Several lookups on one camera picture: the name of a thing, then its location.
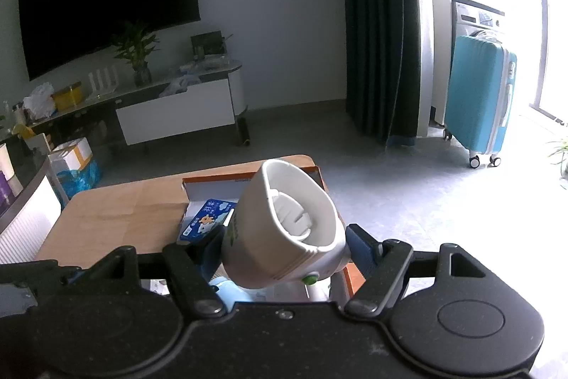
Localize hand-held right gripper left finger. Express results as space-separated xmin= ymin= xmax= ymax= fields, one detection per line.
xmin=84 ymin=228 xmax=227 ymax=316

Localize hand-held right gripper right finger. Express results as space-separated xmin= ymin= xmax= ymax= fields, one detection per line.
xmin=345 ymin=223 xmax=495 ymax=316

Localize blue printed tin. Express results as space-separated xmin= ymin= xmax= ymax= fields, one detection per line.
xmin=179 ymin=198 xmax=239 ymax=245

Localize white and blue round gadget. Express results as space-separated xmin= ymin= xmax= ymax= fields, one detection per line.
xmin=208 ymin=277 xmax=251 ymax=311

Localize white handheld device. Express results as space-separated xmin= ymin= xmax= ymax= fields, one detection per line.
xmin=221 ymin=159 xmax=348 ymax=302

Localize orange cardboard box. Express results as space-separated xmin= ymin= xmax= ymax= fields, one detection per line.
xmin=181 ymin=165 xmax=368 ymax=302

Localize round ribbed cabinet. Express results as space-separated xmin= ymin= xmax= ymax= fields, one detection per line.
xmin=0 ymin=157 xmax=63 ymax=264

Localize blue patterned bag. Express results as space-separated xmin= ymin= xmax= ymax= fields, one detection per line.
xmin=57 ymin=163 xmax=104 ymax=204

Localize white cup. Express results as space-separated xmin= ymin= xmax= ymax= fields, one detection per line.
xmin=0 ymin=143 xmax=17 ymax=186

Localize black rolled mat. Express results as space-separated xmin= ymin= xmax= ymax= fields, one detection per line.
xmin=236 ymin=117 xmax=252 ymax=147

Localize white and yellow carton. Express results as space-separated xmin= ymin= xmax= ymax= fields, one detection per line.
xmin=47 ymin=137 xmax=95 ymax=178

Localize white television console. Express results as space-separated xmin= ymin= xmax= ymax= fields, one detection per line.
xmin=27 ymin=59 xmax=250 ymax=148

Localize pale blue plastic bag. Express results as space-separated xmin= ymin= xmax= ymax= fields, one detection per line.
xmin=159 ymin=75 xmax=201 ymax=97

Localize white plastic bag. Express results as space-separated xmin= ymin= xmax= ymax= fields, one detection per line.
xmin=22 ymin=82 xmax=57 ymax=117

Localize teal suitcase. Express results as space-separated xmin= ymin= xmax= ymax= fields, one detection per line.
xmin=443 ymin=31 xmax=518 ymax=169

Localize yellow box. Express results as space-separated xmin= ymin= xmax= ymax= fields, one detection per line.
xmin=51 ymin=81 xmax=83 ymax=110

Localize white router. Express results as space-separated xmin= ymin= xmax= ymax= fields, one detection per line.
xmin=86 ymin=67 xmax=121 ymax=96

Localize potted bamboo plant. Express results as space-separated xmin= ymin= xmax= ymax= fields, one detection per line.
xmin=110 ymin=21 xmax=161 ymax=87

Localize small spider plant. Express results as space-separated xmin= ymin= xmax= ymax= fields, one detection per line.
xmin=547 ymin=137 xmax=568 ymax=190

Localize dark green curtain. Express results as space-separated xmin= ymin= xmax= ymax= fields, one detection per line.
xmin=338 ymin=0 xmax=423 ymax=148

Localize washing machine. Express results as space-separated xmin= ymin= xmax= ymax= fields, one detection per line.
xmin=451 ymin=0 xmax=507 ymax=40

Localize dark picture frame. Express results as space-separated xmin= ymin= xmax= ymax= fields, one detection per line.
xmin=191 ymin=31 xmax=226 ymax=58

